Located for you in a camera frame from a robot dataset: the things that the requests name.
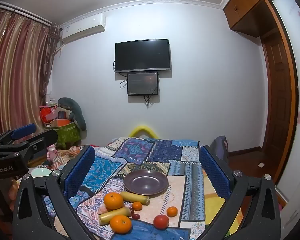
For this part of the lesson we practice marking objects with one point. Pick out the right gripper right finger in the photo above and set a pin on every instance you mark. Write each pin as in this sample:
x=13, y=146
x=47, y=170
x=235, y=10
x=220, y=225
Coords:
x=262, y=218

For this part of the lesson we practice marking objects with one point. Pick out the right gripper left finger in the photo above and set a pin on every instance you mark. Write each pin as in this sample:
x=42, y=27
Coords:
x=31, y=219

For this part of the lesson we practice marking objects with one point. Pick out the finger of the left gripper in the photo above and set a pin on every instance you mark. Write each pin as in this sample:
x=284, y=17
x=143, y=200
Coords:
x=18, y=133
x=37, y=143

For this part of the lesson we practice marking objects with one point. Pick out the yellow corn cob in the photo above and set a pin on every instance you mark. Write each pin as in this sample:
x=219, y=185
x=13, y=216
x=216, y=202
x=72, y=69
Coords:
x=106, y=217
x=132, y=197

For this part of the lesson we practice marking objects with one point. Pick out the large orange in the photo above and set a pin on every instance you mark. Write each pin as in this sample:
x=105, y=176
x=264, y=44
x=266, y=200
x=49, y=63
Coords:
x=113, y=201
x=120, y=224

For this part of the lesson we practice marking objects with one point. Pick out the small tangerine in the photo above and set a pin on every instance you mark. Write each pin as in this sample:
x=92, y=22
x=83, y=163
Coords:
x=171, y=211
x=137, y=206

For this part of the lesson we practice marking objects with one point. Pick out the peeled pomelo piece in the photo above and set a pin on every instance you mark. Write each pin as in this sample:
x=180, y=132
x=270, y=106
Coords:
x=103, y=209

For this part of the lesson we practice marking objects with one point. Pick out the pink toy figure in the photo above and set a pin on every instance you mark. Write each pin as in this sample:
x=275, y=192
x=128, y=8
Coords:
x=51, y=152

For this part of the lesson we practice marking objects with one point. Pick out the pale green bowl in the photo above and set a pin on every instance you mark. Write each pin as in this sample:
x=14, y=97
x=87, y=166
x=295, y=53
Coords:
x=40, y=172

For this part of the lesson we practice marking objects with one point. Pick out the green storage box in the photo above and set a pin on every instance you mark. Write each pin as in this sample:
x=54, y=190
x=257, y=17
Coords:
x=68, y=136

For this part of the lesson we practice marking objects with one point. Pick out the grey plush pillow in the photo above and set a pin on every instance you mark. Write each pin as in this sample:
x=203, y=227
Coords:
x=73, y=106

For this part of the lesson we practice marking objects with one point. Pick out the yellow orange blanket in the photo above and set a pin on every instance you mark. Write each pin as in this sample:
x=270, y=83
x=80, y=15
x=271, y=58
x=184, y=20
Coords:
x=213, y=204

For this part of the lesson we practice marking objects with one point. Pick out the patchwork blue bed quilt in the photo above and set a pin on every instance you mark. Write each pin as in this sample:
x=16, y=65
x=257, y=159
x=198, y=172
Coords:
x=178, y=160

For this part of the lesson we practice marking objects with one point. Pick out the striped red curtain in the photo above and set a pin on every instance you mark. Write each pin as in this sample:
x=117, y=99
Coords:
x=27, y=50

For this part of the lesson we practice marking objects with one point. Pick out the dark blue chair back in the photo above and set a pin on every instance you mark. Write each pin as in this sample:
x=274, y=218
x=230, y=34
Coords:
x=220, y=148

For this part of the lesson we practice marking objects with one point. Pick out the dark purple plate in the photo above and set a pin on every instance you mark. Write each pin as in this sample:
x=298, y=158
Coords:
x=146, y=182

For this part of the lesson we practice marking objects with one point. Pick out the white air conditioner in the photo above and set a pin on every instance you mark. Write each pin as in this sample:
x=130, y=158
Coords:
x=83, y=28

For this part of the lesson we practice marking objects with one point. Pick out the wall mounted black television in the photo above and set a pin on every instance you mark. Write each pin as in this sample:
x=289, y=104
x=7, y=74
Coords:
x=142, y=55

